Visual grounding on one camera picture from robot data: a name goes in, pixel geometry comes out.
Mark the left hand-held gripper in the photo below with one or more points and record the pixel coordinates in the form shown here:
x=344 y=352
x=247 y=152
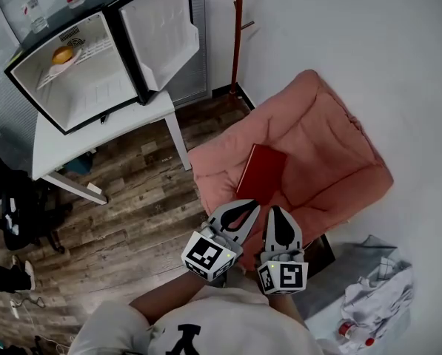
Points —
x=206 y=251

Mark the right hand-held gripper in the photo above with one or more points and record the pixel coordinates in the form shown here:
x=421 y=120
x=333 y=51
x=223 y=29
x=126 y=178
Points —
x=291 y=276

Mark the red book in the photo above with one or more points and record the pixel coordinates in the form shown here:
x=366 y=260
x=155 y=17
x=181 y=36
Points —
x=263 y=172

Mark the pink cushioned chair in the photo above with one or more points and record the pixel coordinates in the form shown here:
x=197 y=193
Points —
x=328 y=154

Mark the person's left forearm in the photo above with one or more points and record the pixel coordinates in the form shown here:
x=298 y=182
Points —
x=169 y=298

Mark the person's right forearm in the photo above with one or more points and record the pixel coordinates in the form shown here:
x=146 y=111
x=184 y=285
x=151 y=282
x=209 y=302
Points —
x=285 y=307

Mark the person's white t-shirt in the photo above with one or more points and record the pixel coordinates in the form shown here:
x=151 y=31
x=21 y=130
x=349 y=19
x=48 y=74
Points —
x=224 y=327

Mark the crumpled white cloth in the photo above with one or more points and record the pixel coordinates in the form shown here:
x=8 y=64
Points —
x=383 y=294

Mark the plastic bottle with red cap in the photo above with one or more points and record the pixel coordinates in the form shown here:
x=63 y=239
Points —
x=354 y=333

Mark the small white box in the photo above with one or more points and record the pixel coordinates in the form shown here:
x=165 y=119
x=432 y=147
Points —
x=94 y=188

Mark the white table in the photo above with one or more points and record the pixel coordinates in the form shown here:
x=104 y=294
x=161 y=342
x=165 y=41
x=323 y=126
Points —
x=94 y=139

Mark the teal waste bin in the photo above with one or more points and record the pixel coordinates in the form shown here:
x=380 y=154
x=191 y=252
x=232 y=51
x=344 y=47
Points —
x=79 y=164

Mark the brown wooden coat stand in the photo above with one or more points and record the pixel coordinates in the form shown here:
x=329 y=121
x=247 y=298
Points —
x=237 y=32

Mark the black and white mini fridge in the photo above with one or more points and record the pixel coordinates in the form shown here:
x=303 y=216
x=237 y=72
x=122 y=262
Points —
x=87 y=94

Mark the black office chair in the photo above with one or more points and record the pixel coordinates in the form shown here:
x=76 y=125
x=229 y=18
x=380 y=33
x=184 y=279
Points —
x=20 y=205

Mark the pink plate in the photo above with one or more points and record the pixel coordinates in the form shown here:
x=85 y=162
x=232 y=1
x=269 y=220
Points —
x=63 y=68

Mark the white power strip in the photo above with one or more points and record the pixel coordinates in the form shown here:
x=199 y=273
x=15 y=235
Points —
x=15 y=309

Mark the orange round fruit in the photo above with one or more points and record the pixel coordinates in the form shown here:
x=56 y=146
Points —
x=62 y=54

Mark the clear plastic bottle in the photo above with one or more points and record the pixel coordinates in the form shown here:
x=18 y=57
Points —
x=35 y=13

